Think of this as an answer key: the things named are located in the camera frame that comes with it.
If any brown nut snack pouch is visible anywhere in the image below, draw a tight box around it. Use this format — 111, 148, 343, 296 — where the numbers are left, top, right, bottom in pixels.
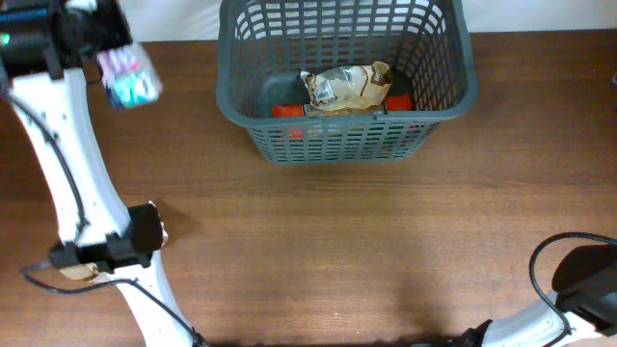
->
58, 200, 170, 283

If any Kleenex tissue multipack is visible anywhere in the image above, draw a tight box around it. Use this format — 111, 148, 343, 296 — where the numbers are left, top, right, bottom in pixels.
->
96, 42, 163, 110

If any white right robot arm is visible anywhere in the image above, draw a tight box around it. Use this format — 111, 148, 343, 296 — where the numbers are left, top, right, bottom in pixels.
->
447, 245, 616, 347

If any grey plastic basket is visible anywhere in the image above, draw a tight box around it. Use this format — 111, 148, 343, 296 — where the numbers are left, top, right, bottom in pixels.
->
216, 0, 478, 165

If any beige snack bag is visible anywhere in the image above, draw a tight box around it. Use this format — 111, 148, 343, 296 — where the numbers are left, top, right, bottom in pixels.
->
300, 61, 393, 112

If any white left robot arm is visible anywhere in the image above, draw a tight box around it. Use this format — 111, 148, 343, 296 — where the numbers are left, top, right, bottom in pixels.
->
1, 0, 205, 346

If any orange spaghetti package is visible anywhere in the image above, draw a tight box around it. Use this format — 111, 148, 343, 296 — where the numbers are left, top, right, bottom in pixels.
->
272, 93, 413, 140

